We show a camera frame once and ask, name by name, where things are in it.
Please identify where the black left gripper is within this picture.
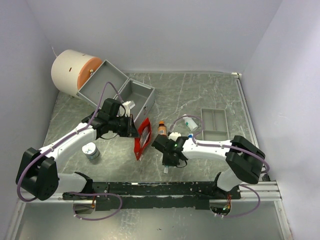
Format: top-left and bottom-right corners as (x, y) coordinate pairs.
(109, 113), (141, 138)

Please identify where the red first aid pouch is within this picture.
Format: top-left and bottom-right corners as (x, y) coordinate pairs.
(133, 117), (152, 161)

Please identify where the teal capped tube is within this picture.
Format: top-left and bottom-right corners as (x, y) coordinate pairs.
(163, 165), (169, 174)

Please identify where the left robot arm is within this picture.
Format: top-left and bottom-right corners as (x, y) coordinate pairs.
(15, 98), (140, 202)

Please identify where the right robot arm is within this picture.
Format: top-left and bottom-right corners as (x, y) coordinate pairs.
(152, 134), (267, 199)

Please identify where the brown medicine bottle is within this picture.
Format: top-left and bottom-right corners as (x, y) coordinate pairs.
(157, 120), (167, 136)

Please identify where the white round jar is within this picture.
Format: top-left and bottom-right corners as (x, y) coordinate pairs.
(81, 142), (100, 160)

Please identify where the small white plastic bottle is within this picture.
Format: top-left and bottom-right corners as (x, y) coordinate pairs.
(183, 114), (198, 132)

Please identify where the grey metal case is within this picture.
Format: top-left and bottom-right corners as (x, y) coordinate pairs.
(76, 60), (155, 127)

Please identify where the grey divided tray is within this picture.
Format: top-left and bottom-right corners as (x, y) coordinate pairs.
(201, 108), (230, 142)

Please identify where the white cylinder with orange face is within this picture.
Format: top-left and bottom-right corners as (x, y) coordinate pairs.
(51, 49), (103, 98)

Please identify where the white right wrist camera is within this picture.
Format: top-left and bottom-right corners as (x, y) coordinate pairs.
(168, 132), (182, 141)

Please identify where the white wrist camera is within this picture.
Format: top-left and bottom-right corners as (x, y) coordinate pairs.
(168, 132), (182, 141)
(122, 100), (136, 117)

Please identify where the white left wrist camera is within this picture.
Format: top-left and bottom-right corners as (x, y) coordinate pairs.
(122, 100), (136, 117)

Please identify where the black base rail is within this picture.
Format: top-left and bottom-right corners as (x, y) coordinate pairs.
(62, 180), (241, 211)

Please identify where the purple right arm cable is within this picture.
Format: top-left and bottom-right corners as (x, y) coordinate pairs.
(169, 114), (271, 218)

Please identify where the aluminium frame rail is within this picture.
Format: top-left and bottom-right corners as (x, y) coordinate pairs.
(33, 181), (283, 203)

